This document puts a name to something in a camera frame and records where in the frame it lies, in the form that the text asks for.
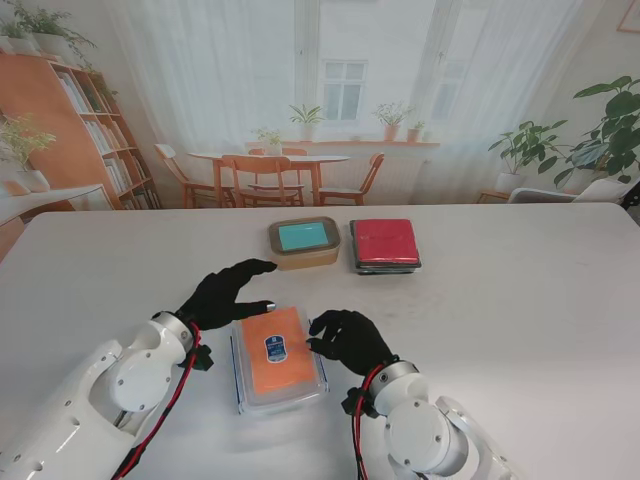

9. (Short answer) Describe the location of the clear lid with teal label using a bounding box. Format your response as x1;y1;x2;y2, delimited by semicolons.
267;215;343;255

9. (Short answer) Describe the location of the red black arm cable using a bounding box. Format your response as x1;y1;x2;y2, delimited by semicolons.
352;367;387;480
112;324;204;480

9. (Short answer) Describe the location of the red black left arm cable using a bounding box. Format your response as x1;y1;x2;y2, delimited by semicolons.
112;324;204;480

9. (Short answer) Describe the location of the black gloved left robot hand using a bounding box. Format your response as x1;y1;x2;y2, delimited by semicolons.
174;258;279;334

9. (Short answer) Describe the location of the clear container with blue clips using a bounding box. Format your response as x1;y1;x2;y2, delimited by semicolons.
228;305;331;416

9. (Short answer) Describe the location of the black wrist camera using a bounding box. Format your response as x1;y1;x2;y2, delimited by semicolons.
187;343;215;372
341;387;381;419

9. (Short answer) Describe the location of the brown kraft paper container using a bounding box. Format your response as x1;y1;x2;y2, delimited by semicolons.
266;215;343;272

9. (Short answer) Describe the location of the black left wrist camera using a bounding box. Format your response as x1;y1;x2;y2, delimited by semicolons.
187;343;215;372

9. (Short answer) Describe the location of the clear lid with orange label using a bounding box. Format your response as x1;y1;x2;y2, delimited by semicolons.
239;307;321;397

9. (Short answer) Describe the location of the black stand clamp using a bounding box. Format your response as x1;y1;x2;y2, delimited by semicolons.
621;180;640;214

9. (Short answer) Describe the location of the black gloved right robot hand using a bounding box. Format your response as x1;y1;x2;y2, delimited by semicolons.
305;308;399;377

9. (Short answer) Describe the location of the red black right arm cable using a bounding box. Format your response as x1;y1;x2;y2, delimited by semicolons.
352;367;387;480

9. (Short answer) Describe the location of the printed room backdrop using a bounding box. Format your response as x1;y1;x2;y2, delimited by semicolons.
0;0;640;221

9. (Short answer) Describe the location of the black plastic tray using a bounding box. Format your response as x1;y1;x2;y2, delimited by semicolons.
348;218;424;277

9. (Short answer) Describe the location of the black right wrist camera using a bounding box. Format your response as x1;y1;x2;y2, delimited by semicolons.
341;387;381;419

